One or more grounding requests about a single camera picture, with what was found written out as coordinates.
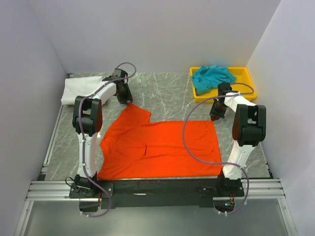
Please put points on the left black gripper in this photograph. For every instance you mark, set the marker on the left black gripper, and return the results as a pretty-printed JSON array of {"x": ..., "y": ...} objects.
[{"x": 123, "y": 100}]

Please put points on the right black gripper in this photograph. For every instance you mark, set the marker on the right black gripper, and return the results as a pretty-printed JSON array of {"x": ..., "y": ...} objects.
[{"x": 213, "y": 113}]

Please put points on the orange t-shirt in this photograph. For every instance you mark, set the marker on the orange t-shirt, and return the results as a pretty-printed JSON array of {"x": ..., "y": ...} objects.
[{"x": 135, "y": 147}]

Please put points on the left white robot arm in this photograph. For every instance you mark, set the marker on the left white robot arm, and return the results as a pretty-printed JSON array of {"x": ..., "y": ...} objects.
[{"x": 87, "y": 120}]

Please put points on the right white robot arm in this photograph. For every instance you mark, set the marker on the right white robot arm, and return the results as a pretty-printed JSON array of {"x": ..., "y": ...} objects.
[{"x": 248, "y": 130}]

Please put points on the folded white t-shirt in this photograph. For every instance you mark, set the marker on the folded white t-shirt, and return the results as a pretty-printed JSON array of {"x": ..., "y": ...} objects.
[{"x": 83, "y": 86}]

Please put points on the teal t-shirt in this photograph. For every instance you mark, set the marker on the teal t-shirt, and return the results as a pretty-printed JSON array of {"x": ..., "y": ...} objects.
[{"x": 208, "y": 77}]

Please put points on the black base beam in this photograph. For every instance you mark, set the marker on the black base beam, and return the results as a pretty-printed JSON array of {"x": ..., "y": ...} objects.
[{"x": 154, "y": 192}]

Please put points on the aluminium frame rail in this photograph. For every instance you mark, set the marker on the aluminium frame rail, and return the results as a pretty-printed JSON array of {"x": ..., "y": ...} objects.
[{"x": 59, "y": 190}]

